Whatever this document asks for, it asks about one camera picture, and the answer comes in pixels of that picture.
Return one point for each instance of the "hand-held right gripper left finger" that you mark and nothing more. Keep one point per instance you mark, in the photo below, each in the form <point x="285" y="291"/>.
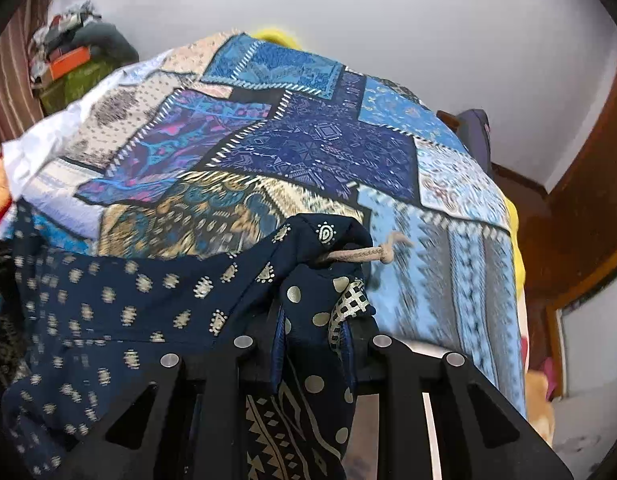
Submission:
<point x="258" y="360"/>

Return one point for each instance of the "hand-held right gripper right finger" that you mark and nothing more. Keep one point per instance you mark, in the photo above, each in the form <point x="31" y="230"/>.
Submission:
<point x="368" y="360"/>

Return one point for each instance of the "navy patterned hooded garment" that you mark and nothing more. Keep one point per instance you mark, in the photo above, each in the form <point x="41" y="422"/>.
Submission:
<point x="138" y="290"/>

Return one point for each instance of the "tan soft toy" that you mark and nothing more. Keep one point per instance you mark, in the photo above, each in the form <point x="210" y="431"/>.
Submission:
<point x="538" y="405"/>

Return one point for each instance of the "blue patchwork blanket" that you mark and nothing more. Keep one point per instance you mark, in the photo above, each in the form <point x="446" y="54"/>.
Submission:
<point x="313" y="150"/>

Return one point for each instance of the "grey backpack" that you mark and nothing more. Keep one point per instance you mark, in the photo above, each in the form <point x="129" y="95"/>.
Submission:
<point x="476" y="135"/>

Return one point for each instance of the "wooden door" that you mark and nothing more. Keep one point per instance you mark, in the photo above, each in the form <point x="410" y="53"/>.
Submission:
<point x="578" y="210"/>

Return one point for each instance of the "white bed sheet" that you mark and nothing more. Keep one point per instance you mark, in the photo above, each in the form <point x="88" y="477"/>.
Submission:
<point x="48" y="140"/>

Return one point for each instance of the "green patterned cloth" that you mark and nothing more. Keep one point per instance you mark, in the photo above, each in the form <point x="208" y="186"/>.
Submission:
<point x="83" y="85"/>

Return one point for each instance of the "orange box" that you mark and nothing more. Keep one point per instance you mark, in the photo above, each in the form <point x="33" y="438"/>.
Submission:
<point x="71" y="62"/>

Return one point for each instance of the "striped maroon curtain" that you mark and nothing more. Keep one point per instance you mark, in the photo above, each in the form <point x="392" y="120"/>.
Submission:
<point x="13" y="85"/>

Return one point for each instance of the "wooden bed frame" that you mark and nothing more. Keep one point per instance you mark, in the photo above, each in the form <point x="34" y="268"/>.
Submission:
<point x="447" y="120"/>

